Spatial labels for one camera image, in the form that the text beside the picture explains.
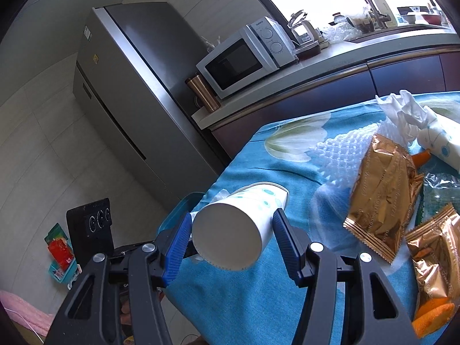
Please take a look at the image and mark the blue trash bin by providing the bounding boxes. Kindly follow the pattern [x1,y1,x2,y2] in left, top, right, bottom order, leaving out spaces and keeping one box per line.
[157,191,204,232]

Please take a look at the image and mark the pink fuzzy cloth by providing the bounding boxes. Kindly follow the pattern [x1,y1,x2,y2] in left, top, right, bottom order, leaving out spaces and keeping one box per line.
[0,289,54,336]

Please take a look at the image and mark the glass kettle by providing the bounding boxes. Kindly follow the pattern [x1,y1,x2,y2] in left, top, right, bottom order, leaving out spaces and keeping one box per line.
[289,11,322,45]

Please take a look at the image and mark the gold snack wrapper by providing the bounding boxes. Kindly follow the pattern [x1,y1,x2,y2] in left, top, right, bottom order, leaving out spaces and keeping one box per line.
[343,134,425,264]
[405,203,460,317]

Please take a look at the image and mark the grey refrigerator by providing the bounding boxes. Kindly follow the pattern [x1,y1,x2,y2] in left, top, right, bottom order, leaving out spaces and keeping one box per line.
[72,2,231,212]

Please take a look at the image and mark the crushed dotted paper cup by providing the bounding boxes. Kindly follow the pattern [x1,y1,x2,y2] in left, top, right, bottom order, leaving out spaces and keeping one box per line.
[417,105,460,173]

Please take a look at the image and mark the green packet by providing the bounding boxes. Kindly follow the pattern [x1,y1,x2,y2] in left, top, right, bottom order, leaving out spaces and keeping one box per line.
[45,223,69,247]

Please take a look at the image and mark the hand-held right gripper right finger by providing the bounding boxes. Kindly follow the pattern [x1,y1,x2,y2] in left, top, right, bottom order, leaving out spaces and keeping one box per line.
[272,208,421,345]

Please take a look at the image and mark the white kitchen countertop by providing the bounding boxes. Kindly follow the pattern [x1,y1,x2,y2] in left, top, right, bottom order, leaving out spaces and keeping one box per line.
[190,22,460,130]

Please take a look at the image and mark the large orange peel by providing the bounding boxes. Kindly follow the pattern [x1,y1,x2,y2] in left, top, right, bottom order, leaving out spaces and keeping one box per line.
[411,298,455,338]

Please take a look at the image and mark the white foam fruit net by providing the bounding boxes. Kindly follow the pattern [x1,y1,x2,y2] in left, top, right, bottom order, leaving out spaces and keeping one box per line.
[309,120,410,202]

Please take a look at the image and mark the copper tumbler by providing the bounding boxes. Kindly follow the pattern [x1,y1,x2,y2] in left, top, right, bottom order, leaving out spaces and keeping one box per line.
[185,74,221,112]

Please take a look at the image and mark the dark purple base cabinets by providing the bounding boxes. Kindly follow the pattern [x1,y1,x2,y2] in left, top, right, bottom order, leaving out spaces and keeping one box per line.
[210,48,460,162]

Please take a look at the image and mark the red snack packet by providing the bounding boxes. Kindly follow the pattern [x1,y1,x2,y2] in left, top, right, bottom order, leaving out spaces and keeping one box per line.
[48,239,75,272]

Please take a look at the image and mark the white soap bottle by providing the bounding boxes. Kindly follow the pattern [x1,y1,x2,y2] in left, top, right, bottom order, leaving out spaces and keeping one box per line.
[372,0,398,27]

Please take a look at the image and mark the teal box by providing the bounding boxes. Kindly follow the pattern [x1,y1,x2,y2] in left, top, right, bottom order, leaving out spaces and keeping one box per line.
[48,260,81,285]

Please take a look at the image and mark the clear plastic bag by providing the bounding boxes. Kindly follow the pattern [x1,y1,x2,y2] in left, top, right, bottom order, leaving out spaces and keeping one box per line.
[323,22,354,42]

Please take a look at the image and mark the white microwave oven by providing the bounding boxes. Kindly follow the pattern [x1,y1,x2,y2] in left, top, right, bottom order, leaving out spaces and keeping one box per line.
[196,16,297,100]

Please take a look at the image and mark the white dotted paper cup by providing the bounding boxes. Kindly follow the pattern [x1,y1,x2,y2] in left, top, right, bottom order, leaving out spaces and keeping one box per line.
[192,183,290,272]

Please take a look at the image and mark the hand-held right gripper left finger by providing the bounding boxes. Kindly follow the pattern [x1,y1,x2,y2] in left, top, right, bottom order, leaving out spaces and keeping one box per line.
[43,212,193,345]

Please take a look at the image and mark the white tissue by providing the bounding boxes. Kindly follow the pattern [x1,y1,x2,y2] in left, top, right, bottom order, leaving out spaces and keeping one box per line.
[375,90,437,144]

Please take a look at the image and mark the clear plastic wrapper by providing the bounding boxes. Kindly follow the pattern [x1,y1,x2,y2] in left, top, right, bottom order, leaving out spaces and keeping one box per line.
[419,170,460,223]

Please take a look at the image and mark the blue floral tablecloth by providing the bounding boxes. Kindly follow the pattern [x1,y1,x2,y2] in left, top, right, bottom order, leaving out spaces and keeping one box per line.
[165,91,460,345]

